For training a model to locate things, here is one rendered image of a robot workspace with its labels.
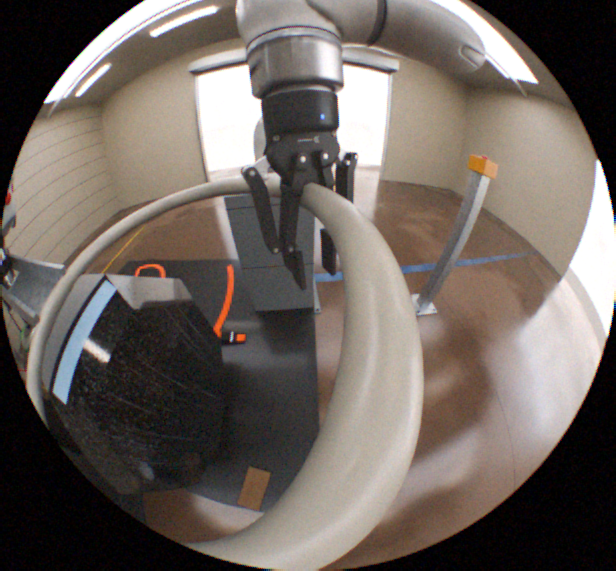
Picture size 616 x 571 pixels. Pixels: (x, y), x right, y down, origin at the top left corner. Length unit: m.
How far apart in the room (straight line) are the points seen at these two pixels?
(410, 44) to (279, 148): 0.18
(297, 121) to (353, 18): 0.12
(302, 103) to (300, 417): 1.03
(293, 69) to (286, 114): 0.04
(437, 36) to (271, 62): 0.16
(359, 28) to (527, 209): 5.97
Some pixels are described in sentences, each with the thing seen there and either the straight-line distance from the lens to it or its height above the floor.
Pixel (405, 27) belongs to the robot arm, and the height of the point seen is 1.14.
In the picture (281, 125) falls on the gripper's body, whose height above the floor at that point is 1.02.
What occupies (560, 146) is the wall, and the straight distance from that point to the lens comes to 6.17.
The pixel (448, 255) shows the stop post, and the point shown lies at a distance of 1.22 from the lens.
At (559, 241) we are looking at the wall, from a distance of 5.82.
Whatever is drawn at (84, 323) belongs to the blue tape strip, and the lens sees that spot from 0.50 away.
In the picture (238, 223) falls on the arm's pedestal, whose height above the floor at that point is 0.67.
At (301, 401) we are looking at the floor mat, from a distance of 1.00.
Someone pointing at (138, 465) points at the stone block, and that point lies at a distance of 0.61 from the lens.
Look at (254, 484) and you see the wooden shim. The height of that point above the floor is 0.03.
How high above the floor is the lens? 1.01
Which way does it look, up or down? 39 degrees down
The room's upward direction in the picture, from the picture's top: straight up
